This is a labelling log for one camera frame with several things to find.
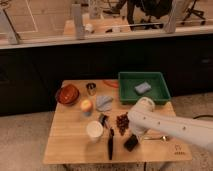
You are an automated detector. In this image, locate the black eraser block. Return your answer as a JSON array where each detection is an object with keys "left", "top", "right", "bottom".
[{"left": 124, "top": 135, "right": 138, "bottom": 151}]

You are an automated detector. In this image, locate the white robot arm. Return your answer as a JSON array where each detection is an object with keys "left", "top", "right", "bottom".
[{"left": 127, "top": 97, "right": 213, "bottom": 153}]

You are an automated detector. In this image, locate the orange carrot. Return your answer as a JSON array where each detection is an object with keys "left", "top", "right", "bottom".
[{"left": 103, "top": 80, "right": 119, "bottom": 88}]

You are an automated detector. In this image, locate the small metal cup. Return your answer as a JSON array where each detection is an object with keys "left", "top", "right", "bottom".
[{"left": 86, "top": 82, "right": 96, "bottom": 96}]

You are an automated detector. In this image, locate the grey folded cloth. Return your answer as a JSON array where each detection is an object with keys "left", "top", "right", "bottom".
[{"left": 96, "top": 95, "right": 113, "bottom": 112}]

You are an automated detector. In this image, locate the green plastic tray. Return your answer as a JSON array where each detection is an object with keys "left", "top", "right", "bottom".
[{"left": 118, "top": 72, "right": 171, "bottom": 105}]

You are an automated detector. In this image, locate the red apple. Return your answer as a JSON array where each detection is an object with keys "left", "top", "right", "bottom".
[{"left": 80, "top": 99, "right": 93, "bottom": 112}]

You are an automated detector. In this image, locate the black binder clip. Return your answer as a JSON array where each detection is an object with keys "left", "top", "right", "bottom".
[{"left": 98, "top": 113, "right": 108, "bottom": 126}]

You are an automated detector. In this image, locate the grey sponge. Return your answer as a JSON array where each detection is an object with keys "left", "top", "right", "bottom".
[{"left": 134, "top": 82, "right": 151, "bottom": 94}]

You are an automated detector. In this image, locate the bunch of dark grapes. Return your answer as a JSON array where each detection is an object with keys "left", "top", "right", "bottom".
[{"left": 116, "top": 114, "right": 129, "bottom": 135}]

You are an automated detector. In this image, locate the brown wooden bowl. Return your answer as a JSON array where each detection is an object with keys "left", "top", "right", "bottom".
[{"left": 55, "top": 84, "right": 79, "bottom": 105}]

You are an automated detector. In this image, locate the white paper cup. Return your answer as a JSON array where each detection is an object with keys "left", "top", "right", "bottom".
[{"left": 86, "top": 121, "right": 104, "bottom": 142}]

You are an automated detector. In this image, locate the light wooden background table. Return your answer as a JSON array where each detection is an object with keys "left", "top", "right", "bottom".
[{"left": 63, "top": 18, "right": 131, "bottom": 36}]

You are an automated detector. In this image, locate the black office chair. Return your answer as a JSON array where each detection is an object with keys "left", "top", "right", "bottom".
[{"left": 127, "top": 0, "right": 173, "bottom": 30}]

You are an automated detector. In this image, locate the black handled knife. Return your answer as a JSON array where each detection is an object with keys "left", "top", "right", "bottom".
[{"left": 108, "top": 128, "right": 114, "bottom": 160}]

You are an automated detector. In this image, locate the black cable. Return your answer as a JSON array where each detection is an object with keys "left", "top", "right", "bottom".
[{"left": 193, "top": 114, "right": 213, "bottom": 120}]

